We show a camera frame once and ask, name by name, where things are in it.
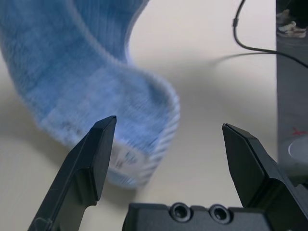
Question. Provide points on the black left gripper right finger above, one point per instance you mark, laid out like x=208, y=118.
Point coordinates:
x=252, y=173

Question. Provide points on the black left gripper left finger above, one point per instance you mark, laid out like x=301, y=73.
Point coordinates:
x=81, y=173

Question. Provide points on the blue towel white trim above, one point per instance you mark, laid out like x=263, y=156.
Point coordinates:
x=72, y=60

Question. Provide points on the white grey sneaker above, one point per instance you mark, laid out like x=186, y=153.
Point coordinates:
x=292, y=30
x=283, y=16

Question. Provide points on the bystander dark trouser leg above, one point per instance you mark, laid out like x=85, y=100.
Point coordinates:
x=299, y=9

